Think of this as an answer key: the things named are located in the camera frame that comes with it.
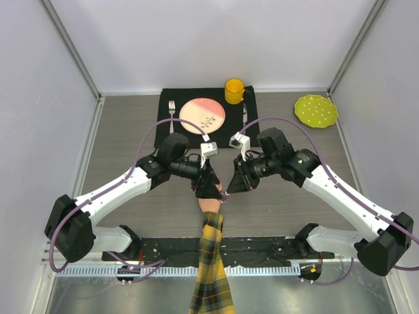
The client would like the yellow mug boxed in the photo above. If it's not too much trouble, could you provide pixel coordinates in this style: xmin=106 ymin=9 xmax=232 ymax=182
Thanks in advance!
xmin=224 ymin=78 xmax=251 ymax=105

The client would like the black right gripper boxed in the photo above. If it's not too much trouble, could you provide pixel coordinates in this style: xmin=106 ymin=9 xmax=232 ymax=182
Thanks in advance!
xmin=228 ymin=152 xmax=280 ymax=194

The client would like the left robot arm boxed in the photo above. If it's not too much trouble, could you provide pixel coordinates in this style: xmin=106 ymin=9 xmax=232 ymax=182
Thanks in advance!
xmin=45 ymin=133 xmax=221 ymax=263

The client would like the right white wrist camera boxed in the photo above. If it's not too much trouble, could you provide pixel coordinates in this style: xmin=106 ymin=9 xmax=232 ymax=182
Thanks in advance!
xmin=229 ymin=132 xmax=251 ymax=161

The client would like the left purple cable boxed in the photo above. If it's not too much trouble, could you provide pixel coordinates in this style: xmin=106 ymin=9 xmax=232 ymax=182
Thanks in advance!
xmin=48 ymin=117 xmax=210 ymax=284

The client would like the purple cable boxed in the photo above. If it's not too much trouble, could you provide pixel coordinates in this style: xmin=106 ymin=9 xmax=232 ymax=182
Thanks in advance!
xmin=48 ymin=117 xmax=210 ymax=284
xmin=235 ymin=116 xmax=419 ymax=285

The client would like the silver knife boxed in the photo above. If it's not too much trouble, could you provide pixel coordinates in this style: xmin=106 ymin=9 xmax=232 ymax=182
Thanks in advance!
xmin=242 ymin=103 xmax=248 ymax=127

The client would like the yellow plaid sleeve forearm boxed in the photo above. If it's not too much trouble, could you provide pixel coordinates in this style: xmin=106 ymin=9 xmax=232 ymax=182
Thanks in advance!
xmin=189 ymin=212 xmax=236 ymax=314

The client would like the black placemat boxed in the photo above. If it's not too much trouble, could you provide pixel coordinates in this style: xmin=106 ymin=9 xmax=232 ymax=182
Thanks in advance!
xmin=155 ymin=86 xmax=258 ymax=148

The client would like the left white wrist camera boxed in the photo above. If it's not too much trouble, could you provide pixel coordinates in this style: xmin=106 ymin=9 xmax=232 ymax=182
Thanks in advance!
xmin=200 ymin=141 xmax=219 ymax=169

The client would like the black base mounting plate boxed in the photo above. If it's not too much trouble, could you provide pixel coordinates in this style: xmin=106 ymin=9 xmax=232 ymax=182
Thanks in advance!
xmin=117 ymin=236 xmax=335 ymax=268

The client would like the mannequin hand with painted nails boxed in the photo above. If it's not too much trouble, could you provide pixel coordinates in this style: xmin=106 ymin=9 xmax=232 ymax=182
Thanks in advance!
xmin=198 ymin=198 xmax=222 ymax=217

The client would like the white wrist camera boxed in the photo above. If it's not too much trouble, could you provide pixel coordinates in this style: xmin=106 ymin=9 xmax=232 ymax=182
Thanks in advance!
xmin=200 ymin=141 xmax=219 ymax=169
xmin=229 ymin=132 xmax=251 ymax=161

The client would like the white slotted cable duct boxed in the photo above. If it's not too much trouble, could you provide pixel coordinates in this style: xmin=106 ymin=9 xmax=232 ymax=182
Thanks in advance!
xmin=57 ymin=263 xmax=301 ymax=277

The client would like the green polka dot plate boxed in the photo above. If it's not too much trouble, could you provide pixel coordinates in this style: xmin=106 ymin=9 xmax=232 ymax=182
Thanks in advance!
xmin=294 ymin=94 xmax=339 ymax=129

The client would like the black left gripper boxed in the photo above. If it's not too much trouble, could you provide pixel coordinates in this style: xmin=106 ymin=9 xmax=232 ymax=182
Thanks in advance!
xmin=171 ymin=154 xmax=223 ymax=200

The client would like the pink cream plate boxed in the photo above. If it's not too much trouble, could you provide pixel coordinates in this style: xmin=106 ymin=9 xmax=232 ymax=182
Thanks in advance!
xmin=179 ymin=98 xmax=226 ymax=134

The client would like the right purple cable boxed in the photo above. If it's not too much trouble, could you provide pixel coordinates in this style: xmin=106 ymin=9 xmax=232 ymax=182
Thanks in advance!
xmin=235 ymin=116 xmax=419 ymax=285

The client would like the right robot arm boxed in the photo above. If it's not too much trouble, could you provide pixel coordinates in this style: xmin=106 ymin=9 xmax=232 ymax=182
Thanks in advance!
xmin=227 ymin=128 xmax=414 ymax=276

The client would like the silver fork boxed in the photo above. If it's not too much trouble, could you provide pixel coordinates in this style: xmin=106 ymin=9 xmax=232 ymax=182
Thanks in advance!
xmin=168 ymin=101 xmax=175 ymax=134

